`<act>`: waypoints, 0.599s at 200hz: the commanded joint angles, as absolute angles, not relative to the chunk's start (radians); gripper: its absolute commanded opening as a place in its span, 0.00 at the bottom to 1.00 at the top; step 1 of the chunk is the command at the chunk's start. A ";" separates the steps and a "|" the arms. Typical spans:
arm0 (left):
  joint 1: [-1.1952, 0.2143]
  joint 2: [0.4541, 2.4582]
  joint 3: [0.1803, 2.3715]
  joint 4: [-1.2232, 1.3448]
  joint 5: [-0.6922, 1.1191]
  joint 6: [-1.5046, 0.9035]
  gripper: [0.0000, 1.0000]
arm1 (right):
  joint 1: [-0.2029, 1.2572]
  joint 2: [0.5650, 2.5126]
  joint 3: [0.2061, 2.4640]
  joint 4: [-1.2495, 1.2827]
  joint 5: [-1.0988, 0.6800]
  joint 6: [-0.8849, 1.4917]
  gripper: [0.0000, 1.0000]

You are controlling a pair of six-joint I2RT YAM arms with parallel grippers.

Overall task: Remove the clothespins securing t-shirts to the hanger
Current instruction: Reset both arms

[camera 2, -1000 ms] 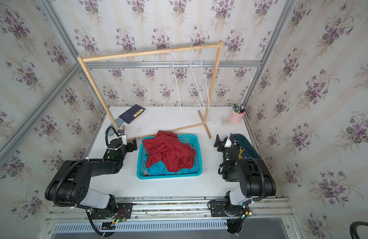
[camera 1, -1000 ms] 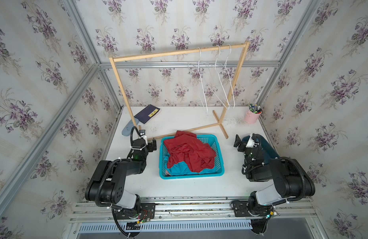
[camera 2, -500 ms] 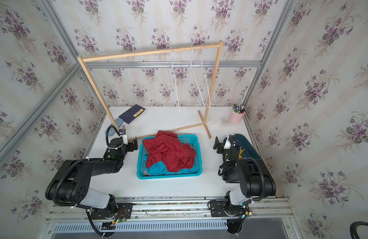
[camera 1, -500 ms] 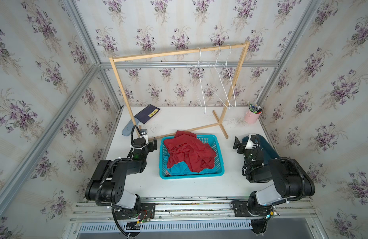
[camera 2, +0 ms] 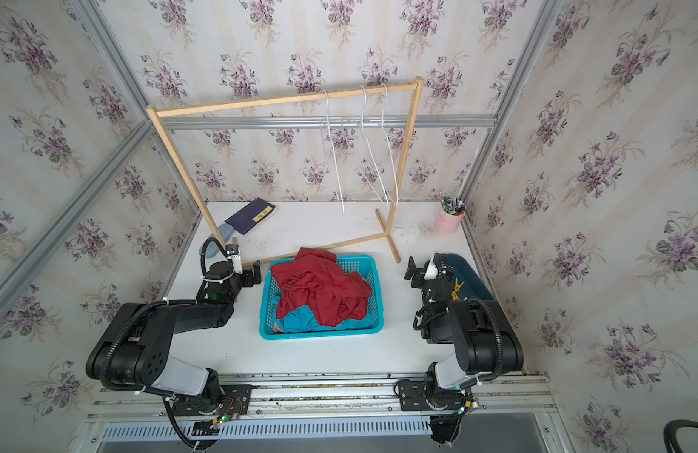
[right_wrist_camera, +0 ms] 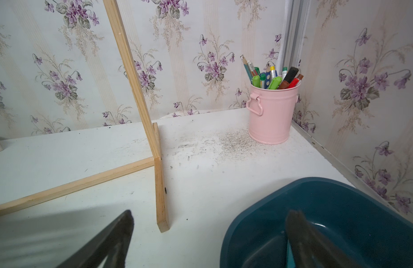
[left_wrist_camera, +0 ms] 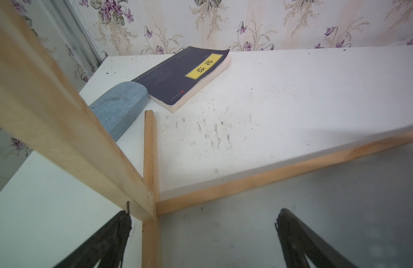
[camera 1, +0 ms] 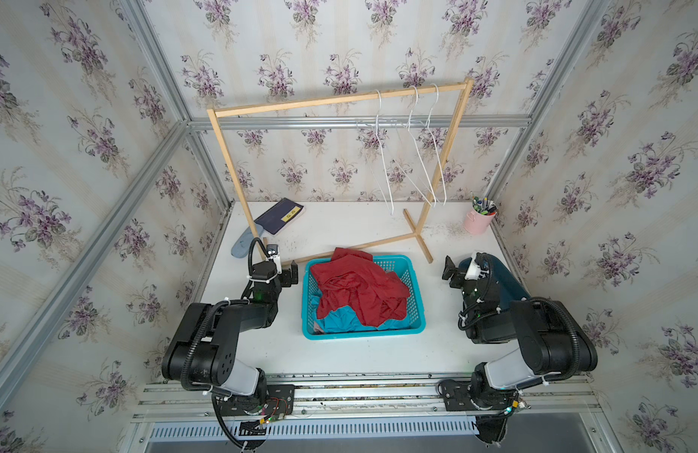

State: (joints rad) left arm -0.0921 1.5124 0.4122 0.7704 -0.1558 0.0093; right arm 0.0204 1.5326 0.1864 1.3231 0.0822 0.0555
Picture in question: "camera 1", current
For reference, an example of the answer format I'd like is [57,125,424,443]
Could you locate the dark blue book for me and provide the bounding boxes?
[254,197,305,236]

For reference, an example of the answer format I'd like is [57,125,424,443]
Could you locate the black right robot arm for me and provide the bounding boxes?
[438,252,598,414]

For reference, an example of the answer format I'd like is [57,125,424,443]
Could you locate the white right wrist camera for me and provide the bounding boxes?
[465,260,485,280]

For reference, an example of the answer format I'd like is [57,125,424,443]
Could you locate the white wire hanger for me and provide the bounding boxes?
[424,83,448,206]

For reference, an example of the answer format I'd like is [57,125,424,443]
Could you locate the dark red t-shirt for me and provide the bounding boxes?
[309,248,410,327]

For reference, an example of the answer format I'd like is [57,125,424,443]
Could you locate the pink metal pen bucket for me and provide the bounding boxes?
[464,197,498,235]

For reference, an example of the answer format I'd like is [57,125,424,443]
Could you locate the teal plastic laundry basket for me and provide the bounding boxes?
[302,249,426,341]

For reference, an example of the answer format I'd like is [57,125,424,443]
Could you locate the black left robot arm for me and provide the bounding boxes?
[161,238,299,452]

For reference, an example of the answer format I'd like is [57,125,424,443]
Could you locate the turquoise t-shirt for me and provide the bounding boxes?
[314,307,412,334]

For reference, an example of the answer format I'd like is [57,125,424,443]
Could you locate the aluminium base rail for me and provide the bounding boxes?
[121,373,609,452]

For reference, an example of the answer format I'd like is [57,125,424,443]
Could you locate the dark teal plastic tub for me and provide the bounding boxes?
[461,252,530,307]

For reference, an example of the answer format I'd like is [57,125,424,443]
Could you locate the wooden clothes rack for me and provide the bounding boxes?
[207,77,475,263]

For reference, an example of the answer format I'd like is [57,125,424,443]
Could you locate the grey blue sponge pad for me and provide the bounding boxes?
[231,227,254,259]

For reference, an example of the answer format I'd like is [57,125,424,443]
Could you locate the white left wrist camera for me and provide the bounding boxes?
[266,243,282,274]

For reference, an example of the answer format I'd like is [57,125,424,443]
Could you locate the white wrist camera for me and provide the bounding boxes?
[266,243,282,274]
[465,260,485,280]

